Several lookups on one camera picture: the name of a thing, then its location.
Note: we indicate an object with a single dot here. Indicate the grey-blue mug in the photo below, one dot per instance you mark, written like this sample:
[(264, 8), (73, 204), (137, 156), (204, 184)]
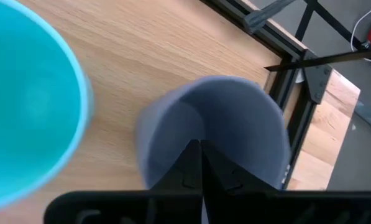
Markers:
[(235, 115)]

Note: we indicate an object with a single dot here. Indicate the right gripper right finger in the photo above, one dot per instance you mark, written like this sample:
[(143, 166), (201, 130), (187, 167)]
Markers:
[(228, 174)]

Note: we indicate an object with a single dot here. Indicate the grey clamp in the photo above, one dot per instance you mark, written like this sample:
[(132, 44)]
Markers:
[(263, 15)]

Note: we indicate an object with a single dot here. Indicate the grey metal foot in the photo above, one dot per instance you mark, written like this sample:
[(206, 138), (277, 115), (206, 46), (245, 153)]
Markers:
[(368, 115)]

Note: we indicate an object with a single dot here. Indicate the black metal table frame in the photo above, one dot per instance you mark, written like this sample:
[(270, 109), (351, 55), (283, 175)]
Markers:
[(315, 77)]

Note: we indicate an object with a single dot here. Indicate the thin black rod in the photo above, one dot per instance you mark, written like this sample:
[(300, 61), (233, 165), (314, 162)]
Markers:
[(328, 59)]

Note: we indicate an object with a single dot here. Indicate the teal mug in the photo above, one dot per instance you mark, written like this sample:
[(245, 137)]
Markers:
[(26, 102)]

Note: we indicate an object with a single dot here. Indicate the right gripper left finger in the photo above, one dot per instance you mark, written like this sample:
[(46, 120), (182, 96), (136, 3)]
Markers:
[(185, 174)]

